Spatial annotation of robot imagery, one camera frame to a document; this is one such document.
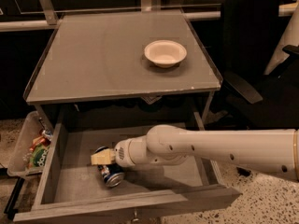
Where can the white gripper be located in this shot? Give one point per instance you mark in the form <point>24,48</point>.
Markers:
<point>121,154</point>

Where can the clear plastic storage bin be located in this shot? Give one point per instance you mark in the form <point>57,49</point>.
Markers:
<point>32,128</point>

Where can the white paper bowl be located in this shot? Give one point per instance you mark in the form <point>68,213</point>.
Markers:
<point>165,53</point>

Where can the grey cabinet with glass top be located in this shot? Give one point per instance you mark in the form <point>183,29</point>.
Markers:
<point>95,57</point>

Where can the green snack bag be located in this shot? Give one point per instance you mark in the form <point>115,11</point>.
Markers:
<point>38,157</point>

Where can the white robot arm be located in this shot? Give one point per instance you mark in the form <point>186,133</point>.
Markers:
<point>224,146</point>

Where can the black office chair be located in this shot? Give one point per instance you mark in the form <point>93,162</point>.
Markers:
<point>263,109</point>

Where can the orange snack packet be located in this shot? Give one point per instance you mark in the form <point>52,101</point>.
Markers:
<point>39,141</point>

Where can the open grey top drawer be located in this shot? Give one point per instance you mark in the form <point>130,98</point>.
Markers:
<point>71,190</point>

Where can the blue pepsi can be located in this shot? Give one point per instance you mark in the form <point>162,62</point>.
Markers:
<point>112,174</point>

